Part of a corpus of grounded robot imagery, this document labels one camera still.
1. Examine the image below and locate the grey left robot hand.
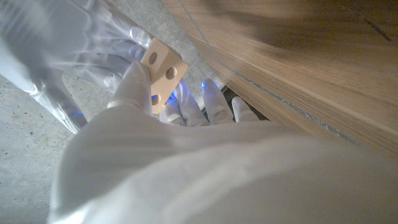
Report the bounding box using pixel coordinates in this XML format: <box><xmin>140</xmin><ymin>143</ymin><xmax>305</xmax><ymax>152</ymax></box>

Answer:
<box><xmin>48</xmin><ymin>60</ymin><xmax>398</xmax><ymax>224</ymax></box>

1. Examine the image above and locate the wooden block with holes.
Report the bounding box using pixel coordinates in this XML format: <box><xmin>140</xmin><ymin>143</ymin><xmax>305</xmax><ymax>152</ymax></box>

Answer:
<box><xmin>140</xmin><ymin>37</ymin><xmax>189</xmax><ymax>114</ymax></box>

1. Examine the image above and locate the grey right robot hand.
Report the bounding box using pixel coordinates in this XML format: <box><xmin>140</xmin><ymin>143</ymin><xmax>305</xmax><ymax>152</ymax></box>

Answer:
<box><xmin>0</xmin><ymin>0</ymin><xmax>154</xmax><ymax>134</ymax></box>

